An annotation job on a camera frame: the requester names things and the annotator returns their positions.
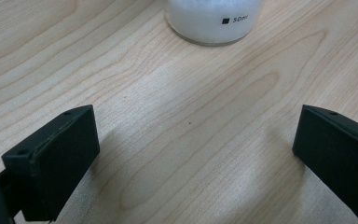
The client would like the glass jar with white powder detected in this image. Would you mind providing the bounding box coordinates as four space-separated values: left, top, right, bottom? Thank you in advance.
163 0 264 47

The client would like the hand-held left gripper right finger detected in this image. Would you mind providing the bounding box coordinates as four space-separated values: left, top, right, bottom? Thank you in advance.
292 105 358 223

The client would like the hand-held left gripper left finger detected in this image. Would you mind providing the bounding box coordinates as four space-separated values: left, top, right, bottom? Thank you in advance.
0 105 101 222

